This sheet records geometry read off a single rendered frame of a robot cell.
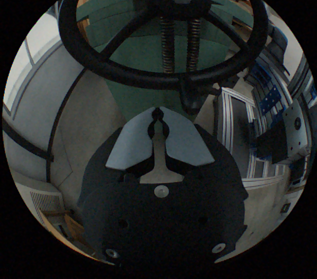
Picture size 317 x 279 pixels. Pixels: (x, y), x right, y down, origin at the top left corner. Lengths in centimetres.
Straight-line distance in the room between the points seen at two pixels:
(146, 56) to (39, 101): 133
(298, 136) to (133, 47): 52
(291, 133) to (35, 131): 175
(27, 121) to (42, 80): 49
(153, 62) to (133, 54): 7
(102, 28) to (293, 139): 58
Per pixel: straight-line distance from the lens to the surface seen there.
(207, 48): 36
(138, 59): 35
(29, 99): 141
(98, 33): 34
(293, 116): 36
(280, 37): 77
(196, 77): 16
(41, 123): 147
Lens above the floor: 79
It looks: 63 degrees down
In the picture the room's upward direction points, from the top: straight up
